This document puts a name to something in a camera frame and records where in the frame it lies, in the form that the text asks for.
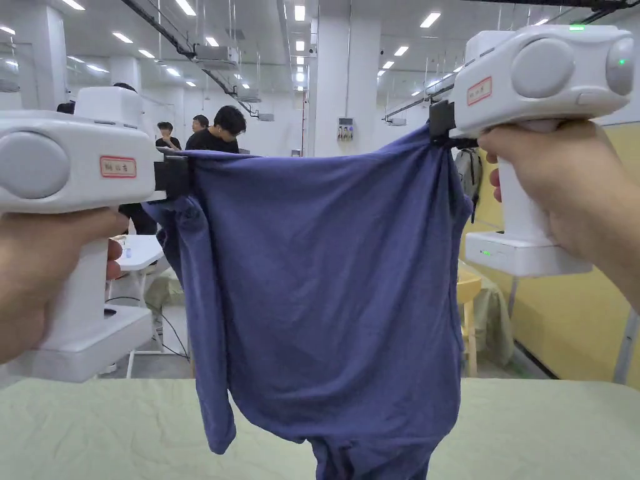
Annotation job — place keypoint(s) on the person's right hand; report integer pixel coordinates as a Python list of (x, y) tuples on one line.
[(585, 195)]

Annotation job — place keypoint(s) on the dark blue shirt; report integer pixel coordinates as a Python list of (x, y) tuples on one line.
[(320, 280)]

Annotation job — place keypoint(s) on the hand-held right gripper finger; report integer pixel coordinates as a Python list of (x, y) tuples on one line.
[(465, 143)]

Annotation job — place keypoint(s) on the beige draped cloth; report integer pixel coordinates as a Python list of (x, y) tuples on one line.
[(495, 320)]

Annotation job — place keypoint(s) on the bed with pale green sheet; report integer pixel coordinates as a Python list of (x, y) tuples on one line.
[(100, 430)]

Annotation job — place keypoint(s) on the person's left hand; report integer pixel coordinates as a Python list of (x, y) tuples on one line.
[(35, 270)]

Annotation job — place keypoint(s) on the grey backpack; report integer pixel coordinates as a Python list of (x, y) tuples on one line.
[(470, 172)]

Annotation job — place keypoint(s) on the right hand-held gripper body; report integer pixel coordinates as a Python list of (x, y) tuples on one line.
[(540, 107)]

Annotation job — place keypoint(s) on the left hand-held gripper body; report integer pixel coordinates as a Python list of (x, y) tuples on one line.
[(75, 150)]

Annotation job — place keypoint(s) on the grey wall socket panel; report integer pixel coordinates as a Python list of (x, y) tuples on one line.
[(346, 131)]

